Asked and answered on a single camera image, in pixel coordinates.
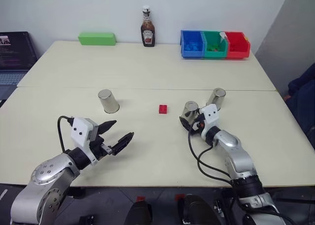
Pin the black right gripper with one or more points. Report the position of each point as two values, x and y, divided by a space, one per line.
198 127

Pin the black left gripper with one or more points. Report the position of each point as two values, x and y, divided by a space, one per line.
102 148

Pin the steel cup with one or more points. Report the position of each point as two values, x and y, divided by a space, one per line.
190 110
109 102
216 98

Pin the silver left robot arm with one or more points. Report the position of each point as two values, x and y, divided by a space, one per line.
46 173

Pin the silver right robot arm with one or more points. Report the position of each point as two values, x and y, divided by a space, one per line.
233 143

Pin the small red toy block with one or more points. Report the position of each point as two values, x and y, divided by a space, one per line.
163 109

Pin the blue plastic storage bin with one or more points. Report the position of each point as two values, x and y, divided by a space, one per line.
192 54

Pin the green plastic storage bin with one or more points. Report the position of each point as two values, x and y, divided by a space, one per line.
214 54

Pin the pile of blue blocks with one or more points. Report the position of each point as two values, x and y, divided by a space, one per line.
192 46

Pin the pile of green blocks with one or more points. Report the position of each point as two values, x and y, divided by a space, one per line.
213 48

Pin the red plastic storage bin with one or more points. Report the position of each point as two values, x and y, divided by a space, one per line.
237 54

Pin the dark rounded shape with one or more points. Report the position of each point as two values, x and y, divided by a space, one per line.
139 214
198 210

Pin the pile of red blocks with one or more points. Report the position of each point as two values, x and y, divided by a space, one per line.
235 46

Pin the white paper tag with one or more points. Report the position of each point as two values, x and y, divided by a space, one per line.
223 36

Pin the ketchup bottle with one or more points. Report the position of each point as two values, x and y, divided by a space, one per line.
148 33

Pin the green rectangular box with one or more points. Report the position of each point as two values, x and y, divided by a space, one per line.
97 38

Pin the person in dark blue clothes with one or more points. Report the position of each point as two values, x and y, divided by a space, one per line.
305 87

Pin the grey laptop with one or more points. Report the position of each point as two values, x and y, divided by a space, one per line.
13 55

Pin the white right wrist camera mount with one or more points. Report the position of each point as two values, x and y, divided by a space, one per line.
210 116

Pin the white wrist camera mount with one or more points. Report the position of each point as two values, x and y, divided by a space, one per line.
80 130
210 116

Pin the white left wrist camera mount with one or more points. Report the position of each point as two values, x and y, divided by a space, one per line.
80 130

